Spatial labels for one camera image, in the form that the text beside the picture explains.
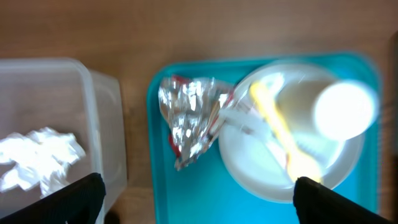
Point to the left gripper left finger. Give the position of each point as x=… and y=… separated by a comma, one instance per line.
x=79, y=202

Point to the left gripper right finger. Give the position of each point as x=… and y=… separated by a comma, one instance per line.
x=316, y=204

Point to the yellow plastic spoon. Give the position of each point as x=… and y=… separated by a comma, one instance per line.
x=298, y=163

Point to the white napkin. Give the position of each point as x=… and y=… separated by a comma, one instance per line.
x=42, y=158

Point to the grey-green plate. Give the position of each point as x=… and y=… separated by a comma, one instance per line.
x=255, y=159

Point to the white paper cup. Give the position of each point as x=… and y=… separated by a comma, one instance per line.
x=333, y=109

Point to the foil wrapper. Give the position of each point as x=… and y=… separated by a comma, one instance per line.
x=191, y=108

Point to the clear plastic bin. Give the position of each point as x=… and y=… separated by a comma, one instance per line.
x=64, y=95

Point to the teal serving tray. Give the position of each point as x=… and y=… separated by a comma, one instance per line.
x=204, y=192

